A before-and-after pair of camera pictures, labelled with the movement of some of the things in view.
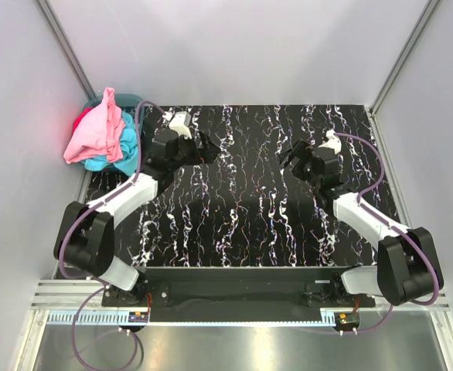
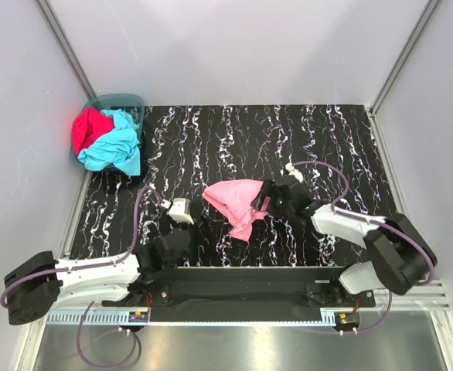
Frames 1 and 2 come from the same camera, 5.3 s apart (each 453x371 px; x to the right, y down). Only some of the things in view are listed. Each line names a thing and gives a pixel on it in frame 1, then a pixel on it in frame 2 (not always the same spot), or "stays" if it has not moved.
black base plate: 235,294 stays
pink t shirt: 98,134 → 233,199
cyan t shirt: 129,145 stays
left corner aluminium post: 44,8 stays
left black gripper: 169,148 → 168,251
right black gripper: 302,151 → 268,189
